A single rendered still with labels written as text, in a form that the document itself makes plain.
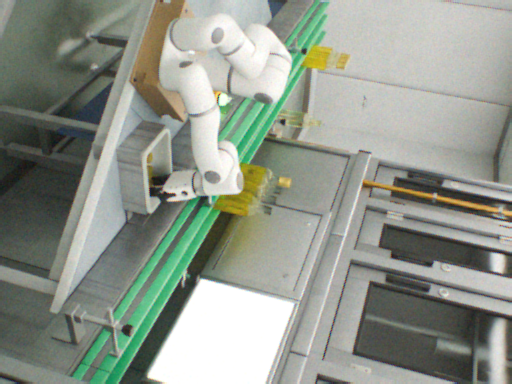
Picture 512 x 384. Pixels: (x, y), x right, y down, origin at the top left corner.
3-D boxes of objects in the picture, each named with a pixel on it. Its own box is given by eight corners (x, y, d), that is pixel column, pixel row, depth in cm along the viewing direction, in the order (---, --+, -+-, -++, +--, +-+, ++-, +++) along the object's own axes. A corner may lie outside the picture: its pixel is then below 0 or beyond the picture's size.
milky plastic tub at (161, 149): (124, 210, 184) (149, 217, 182) (116, 149, 170) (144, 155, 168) (149, 179, 197) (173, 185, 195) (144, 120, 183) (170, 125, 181)
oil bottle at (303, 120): (263, 121, 277) (319, 132, 271) (264, 110, 273) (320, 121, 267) (267, 115, 281) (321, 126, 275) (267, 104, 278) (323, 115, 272)
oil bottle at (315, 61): (288, 64, 301) (343, 74, 295) (289, 54, 298) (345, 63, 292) (291, 60, 306) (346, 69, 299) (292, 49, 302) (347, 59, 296)
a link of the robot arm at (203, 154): (193, 100, 166) (216, 163, 177) (176, 124, 156) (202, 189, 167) (220, 96, 162) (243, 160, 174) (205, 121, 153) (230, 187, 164)
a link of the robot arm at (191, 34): (222, 30, 170) (192, -5, 159) (257, 31, 160) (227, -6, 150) (199, 69, 166) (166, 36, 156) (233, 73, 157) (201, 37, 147)
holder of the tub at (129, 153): (124, 223, 187) (147, 228, 185) (115, 148, 170) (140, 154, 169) (149, 191, 200) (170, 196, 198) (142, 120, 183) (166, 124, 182)
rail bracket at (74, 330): (52, 342, 152) (131, 367, 147) (40, 296, 142) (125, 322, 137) (62, 328, 156) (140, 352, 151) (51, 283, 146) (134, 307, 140)
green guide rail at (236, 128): (192, 174, 198) (215, 179, 196) (192, 171, 197) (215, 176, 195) (316, 1, 331) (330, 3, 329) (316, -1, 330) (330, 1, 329)
